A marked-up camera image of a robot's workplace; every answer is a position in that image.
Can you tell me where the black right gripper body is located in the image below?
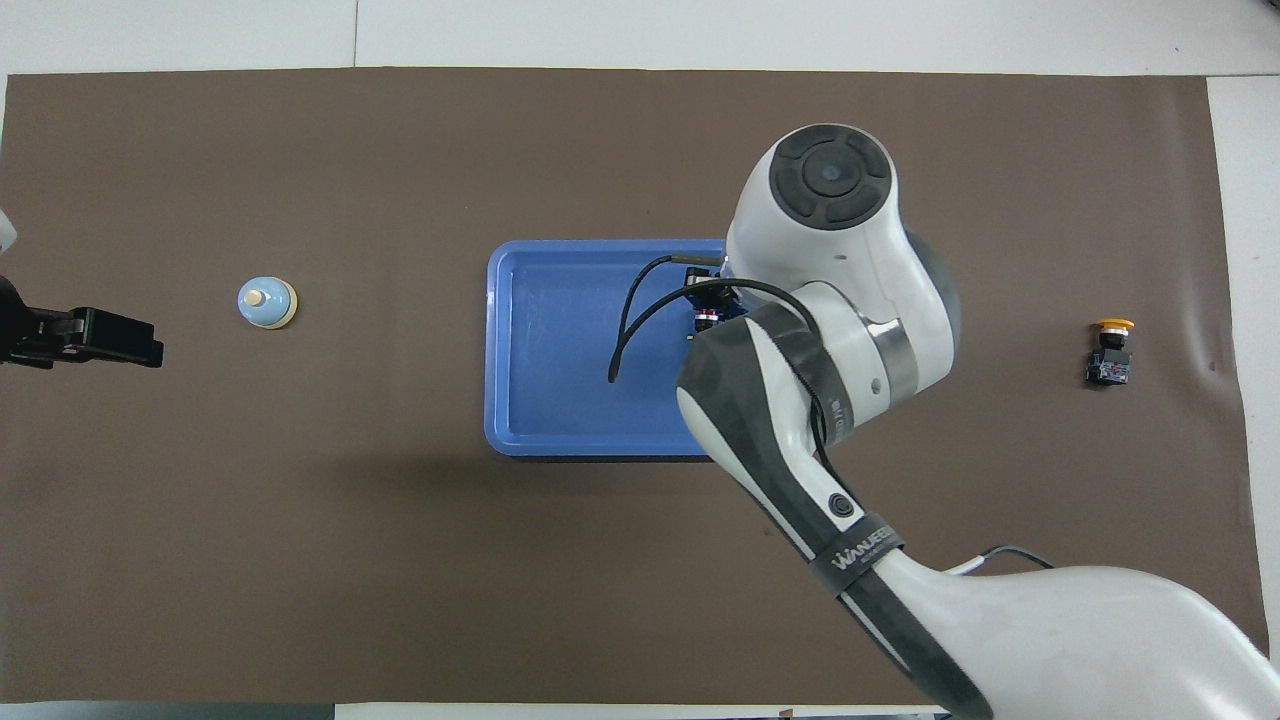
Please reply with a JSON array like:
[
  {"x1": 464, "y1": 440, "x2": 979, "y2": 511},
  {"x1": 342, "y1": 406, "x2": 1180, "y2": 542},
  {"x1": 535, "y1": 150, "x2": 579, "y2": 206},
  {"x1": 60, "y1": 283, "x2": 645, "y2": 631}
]
[{"x1": 688, "y1": 266, "x2": 747, "y2": 314}]

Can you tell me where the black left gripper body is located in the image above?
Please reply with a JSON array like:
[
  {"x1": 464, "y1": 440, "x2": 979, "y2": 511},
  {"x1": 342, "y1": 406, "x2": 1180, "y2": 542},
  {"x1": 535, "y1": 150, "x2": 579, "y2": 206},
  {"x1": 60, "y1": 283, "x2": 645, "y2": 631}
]
[{"x1": 0, "y1": 275, "x2": 154, "y2": 367}]

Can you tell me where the light blue desk bell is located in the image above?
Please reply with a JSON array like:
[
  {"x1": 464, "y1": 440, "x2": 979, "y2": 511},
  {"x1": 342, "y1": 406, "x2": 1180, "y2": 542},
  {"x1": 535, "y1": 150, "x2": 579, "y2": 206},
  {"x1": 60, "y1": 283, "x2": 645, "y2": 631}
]
[{"x1": 237, "y1": 275, "x2": 299, "y2": 331}]

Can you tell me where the yellow push button switch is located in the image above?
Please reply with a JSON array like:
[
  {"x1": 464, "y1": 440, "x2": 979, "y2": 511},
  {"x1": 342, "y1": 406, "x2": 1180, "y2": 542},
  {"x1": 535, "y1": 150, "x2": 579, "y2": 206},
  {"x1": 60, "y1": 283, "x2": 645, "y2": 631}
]
[{"x1": 1087, "y1": 317, "x2": 1137, "y2": 387}]

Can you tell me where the blue plastic tray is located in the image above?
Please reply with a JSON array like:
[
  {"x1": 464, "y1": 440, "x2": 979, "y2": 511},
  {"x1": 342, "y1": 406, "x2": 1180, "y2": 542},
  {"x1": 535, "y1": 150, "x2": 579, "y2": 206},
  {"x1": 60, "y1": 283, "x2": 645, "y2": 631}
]
[{"x1": 484, "y1": 239, "x2": 746, "y2": 459}]

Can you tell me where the brown table mat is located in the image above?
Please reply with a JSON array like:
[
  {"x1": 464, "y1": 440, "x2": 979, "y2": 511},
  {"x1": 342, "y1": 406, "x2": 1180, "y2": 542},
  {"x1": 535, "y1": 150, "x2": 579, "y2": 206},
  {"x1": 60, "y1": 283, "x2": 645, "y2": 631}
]
[{"x1": 0, "y1": 67, "x2": 1276, "y2": 706}]

